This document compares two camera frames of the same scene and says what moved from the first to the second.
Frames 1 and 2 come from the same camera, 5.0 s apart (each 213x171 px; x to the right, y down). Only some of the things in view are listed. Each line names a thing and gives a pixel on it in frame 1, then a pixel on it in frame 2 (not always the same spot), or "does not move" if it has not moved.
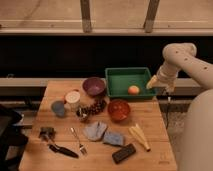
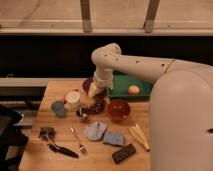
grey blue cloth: [96, 131] does not move
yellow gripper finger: [152, 82] -> [92, 89]
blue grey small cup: [58, 108] does not move
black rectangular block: [123, 153] does not move
